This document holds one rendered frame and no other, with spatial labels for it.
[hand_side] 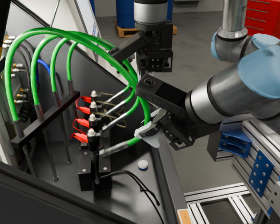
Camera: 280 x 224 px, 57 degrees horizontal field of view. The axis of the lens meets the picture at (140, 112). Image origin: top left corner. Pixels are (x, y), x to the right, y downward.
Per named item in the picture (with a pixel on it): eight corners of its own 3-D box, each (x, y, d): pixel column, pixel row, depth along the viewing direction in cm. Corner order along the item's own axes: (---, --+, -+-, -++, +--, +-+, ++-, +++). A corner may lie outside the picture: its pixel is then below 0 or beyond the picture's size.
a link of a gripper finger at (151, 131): (140, 142, 56) (166, 129, 50) (134, 138, 56) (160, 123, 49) (148, 128, 59) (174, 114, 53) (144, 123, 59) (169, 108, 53)
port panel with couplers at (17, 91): (24, 117, 92) (-2, 29, 75) (14, 118, 91) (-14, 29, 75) (33, 99, 103) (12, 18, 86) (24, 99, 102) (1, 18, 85)
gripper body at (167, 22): (171, 75, 63) (175, 25, 57) (137, 77, 62) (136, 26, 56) (165, 63, 70) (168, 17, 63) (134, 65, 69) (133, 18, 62)
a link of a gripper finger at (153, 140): (144, 157, 61) (169, 145, 55) (126, 140, 60) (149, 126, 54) (149, 147, 63) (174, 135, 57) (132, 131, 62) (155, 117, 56)
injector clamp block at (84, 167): (113, 202, 88) (110, 170, 79) (83, 206, 87) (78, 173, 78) (111, 139, 116) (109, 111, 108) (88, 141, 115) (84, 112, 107)
